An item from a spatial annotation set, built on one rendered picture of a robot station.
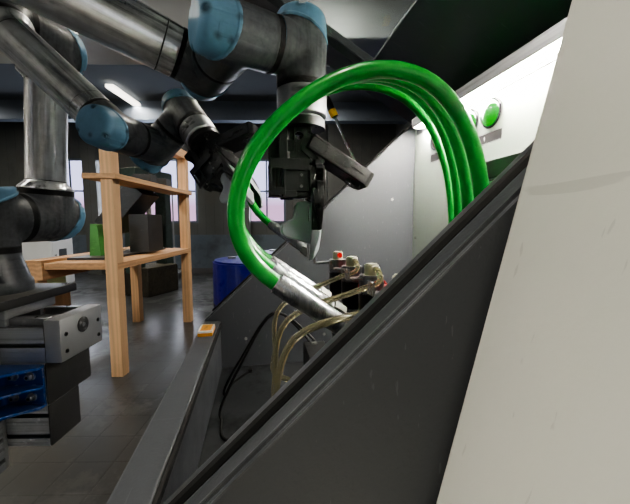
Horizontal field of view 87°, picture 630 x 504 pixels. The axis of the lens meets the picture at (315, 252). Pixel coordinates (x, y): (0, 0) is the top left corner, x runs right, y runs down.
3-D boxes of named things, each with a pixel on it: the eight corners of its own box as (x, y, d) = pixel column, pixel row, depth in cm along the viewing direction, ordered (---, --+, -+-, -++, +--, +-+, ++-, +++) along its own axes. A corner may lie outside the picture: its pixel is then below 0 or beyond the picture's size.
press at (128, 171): (117, 298, 521) (107, 125, 498) (145, 287, 606) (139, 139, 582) (160, 298, 520) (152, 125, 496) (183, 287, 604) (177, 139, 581)
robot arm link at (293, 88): (321, 102, 54) (332, 81, 46) (321, 131, 55) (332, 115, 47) (275, 99, 53) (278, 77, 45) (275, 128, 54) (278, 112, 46)
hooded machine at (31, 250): (78, 284, 633) (74, 211, 621) (52, 291, 572) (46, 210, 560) (40, 284, 635) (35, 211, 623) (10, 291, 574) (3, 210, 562)
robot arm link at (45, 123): (-7, 241, 79) (-11, -4, 73) (53, 238, 94) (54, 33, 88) (35, 246, 77) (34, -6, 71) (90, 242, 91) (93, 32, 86)
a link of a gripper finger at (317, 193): (306, 229, 52) (306, 173, 51) (317, 229, 53) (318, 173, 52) (311, 230, 48) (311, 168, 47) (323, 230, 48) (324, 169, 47)
